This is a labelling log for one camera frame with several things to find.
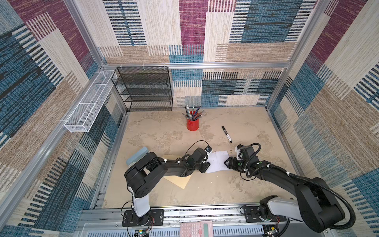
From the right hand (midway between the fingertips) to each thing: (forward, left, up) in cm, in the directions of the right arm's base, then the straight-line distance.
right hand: (229, 166), depth 89 cm
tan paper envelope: (-9, +29, -1) cm, 30 cm away
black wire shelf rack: (+52, +57, +18) cm, 79 cm away
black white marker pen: (+23, -2, 0) cm, 23 cm away
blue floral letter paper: (+4, +7, 0) cm, 8 cm away
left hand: (+3, +13, 0) cm, 14 cm away
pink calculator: (-31, +20, +1) cm, 37 cm away
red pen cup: (+27, +22, +6) cm, 35 cm away
